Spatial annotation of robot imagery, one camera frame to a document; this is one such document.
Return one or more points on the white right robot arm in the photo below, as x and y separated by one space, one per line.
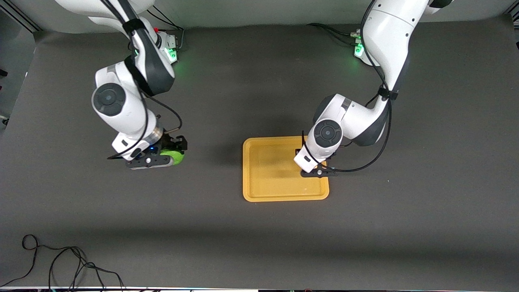
121 109

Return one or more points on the black frame rail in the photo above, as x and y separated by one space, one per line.
20 15
515 16

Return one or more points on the orange plastic tray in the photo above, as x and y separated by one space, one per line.
267 182

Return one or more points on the dark grey table mat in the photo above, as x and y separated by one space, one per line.
259 243

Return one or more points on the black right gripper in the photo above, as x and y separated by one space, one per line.
170 143

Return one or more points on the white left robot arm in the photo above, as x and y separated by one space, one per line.
389 36

